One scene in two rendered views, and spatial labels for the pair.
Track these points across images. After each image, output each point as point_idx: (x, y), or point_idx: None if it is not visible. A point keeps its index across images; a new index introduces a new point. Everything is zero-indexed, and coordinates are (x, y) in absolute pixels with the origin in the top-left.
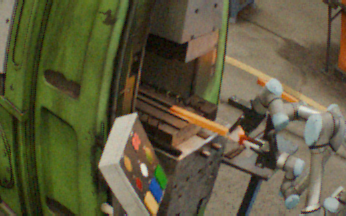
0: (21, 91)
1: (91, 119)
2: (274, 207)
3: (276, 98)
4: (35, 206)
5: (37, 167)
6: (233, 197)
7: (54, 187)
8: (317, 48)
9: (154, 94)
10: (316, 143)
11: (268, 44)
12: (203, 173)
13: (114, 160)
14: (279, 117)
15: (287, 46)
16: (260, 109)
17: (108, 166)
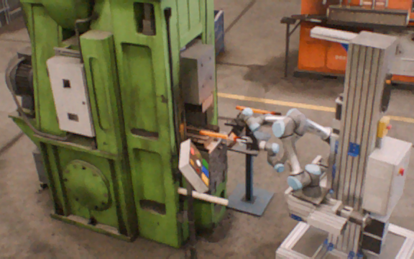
0: (115, 144)
1: (168, 147)
2: (269, 171)
3: (249, 116)
4: (131, 211)
5: (133, 183)
6: (238, 166)
7: (146, 191)
8: (276, 61)
9: (191, 127)
10: (283, 135)
11: (236, 75)
12: (221, 157)
13: (186, 162)
14: (254, 125)
15: (250, 70)
16: (241, 124)
17: (184, 166)
